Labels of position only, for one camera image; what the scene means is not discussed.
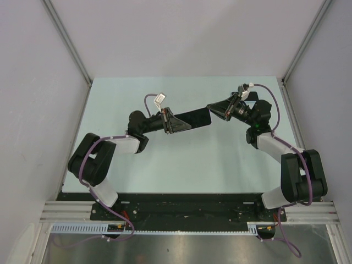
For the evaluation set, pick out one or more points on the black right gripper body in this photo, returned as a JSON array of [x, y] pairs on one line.
[[232, 106]]

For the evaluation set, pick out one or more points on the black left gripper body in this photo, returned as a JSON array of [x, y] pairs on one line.
[[165, 121]]

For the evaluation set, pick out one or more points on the black smartphone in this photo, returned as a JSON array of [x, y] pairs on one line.
[[196, 118]]

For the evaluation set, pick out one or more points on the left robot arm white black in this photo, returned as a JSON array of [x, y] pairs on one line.
[[92, 158]]

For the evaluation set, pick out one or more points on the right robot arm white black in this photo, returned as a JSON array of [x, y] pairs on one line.
[[302, 177]]

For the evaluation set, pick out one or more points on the black phone in blue case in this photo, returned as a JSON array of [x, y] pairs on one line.
[[252, 97]]

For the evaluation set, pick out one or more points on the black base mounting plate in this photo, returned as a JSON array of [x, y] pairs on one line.
[[193, 213]]

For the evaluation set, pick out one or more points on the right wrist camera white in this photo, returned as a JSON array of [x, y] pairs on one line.
[[244, 90]]

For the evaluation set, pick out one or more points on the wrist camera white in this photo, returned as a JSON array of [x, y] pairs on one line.
[[244, 90], [159, 99]]

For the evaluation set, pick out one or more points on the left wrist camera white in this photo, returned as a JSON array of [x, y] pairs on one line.
[[159, 99]]

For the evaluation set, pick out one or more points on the aluminium corner frame post right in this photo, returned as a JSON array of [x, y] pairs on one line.
[[315, 24]]

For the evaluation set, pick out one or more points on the aluminium corner frame post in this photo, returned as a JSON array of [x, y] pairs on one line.
[[66, 39], [315, 24]]

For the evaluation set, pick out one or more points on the white slotted cable duct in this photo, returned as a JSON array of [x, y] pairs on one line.
[[114, 229]]

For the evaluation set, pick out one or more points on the aluminium front rail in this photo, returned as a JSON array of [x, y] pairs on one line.
[[80, 211]]

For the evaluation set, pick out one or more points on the aluminium corner frame post left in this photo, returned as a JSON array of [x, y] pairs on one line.
[[66, 39]]

